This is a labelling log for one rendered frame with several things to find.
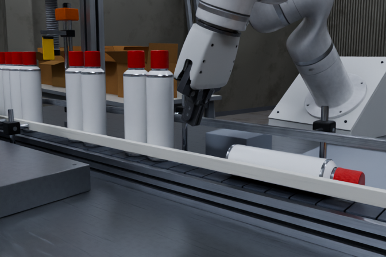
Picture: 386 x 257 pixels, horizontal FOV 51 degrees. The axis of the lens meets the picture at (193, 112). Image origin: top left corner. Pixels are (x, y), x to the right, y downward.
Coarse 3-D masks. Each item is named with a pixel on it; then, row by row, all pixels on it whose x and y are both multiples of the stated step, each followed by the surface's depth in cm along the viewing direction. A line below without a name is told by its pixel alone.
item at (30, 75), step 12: (24, 60) 103; (36, 60) 105; (24, 72) 102; (36, 72) 104; (24, 84) 103; (36, 84) 104; (24, 96) 103; (36, 96) 104; (24, 108) 104; (36, 108) 104; (36, 120) 105
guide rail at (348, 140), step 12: (108, 108) 92; (120, 108) 89; (180, 120) 78; (204, 120) 74; (216, 120) 73; (228, 120) 72; (252, 132) 68; (264, 132) 67; (276, 132) 65; (288, 132) 64; (300, 132) 63; (312, 132) 61; (324, 132) 61; (348, 144) 58; (360, 144) 57; (372, 144) 56; (384, 144) 55
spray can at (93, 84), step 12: (84, 60) 87; (96, 60) 87; (84, 72) 86; (96, 72) 86; (84, 84) 86; (96, 84) 86; (84, 96) 87; (96, 96) 87; (84, 108) 87; (96, 108) 87; (84, 120) 88; (96, 120) 87; (96, 132) 88; (84, 144) 89
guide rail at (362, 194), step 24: (24, 120) 101; (96, 144) 83; (120, 144) 78; (144, 144) 75; (216, 168) 64; (240, 168) 61; (264, 168) 59; (336, 192) 52; (360, 192) 50; (384, 192) 49
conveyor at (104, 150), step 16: (0, 128) 110; (64, 144) 91; (80, 144) 91; (128, 160) 78; (144, 160) 77; (208, 176) 67; (224, 176) 67; (272, 192) 59; (288, 192) 59; (304, 192) 59; (336, 208) 53; (352, 208) 53; (368, 208) 53; (384, 208) 53
